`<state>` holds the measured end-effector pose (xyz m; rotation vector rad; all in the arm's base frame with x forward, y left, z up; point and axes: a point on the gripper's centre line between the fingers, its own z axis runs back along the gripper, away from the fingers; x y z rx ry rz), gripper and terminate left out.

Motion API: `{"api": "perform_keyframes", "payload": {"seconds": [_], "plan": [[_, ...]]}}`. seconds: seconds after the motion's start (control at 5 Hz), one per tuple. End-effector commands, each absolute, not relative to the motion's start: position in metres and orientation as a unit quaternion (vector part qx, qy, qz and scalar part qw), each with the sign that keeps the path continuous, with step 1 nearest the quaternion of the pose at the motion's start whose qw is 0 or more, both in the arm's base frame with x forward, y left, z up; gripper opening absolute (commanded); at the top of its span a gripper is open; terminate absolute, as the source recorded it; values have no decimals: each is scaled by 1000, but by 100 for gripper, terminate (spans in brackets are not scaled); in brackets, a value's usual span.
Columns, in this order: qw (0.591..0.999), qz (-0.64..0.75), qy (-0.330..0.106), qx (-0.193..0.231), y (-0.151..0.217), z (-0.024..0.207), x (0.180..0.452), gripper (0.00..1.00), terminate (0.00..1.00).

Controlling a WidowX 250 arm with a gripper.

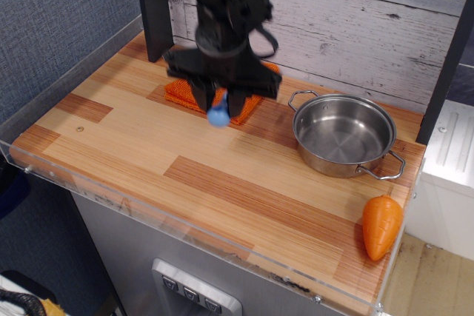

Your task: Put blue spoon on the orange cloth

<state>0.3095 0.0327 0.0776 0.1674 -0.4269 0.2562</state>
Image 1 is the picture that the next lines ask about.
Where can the stainless steel pot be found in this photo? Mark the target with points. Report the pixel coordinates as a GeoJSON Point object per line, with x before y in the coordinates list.
{"type": "Point", "coordinates": [344, 136]}

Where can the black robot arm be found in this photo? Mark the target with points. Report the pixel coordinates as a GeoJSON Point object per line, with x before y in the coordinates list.
{"type": "Point", "coordinates": [236, 18]}

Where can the silver toy appliance front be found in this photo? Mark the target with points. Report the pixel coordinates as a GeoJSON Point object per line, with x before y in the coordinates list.
{"type": "Point", "coordinates": [274, 262]}

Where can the clear acrylic table guard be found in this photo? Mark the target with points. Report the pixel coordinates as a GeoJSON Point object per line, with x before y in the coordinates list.
{"type": "Point", "coordinates": [115, 133]}

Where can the blue and grey toy spoon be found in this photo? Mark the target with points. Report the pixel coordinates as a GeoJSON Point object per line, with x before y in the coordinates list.
{"type": "Point", "coordinates": [218, 115]}

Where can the dark left vertical post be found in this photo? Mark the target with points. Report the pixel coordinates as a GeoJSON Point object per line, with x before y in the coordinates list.
{"type": "Point", "coordinates": [158, 32]}

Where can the yellow black object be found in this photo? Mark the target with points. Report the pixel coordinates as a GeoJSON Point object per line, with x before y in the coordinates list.
{"type": "Point", "coordinates": [52, 309]}

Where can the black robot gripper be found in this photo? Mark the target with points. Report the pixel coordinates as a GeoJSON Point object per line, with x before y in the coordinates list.
{"type": "Point", "coordinates": [228, 63]}

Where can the orange plastic toy carrot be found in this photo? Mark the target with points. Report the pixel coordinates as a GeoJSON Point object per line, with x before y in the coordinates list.
{"type": "Point", "coordinates": [381, 222]}

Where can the dark right vertical post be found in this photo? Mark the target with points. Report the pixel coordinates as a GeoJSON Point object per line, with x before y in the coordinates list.
{"type": "Point", "coordinates": [445, 79]}

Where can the silver dispenser button panel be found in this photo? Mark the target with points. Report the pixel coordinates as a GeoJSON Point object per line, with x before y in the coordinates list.
{"type": "Point", "coordinates": [194, 290]}

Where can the dark vertical post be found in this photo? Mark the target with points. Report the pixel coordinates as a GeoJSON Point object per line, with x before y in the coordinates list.
{"type": "Point", "coordinates": [158, 32]}
{"type": "Point", "coordinates": [445, 79]}

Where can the orange folded cloth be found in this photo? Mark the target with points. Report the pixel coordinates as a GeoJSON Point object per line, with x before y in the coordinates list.
{"type": "Point", "coordinates": [179, 92]}

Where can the white ribbed box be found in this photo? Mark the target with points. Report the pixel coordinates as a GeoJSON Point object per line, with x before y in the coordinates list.
{"type": "Point", "coordinates": [441, 212]}

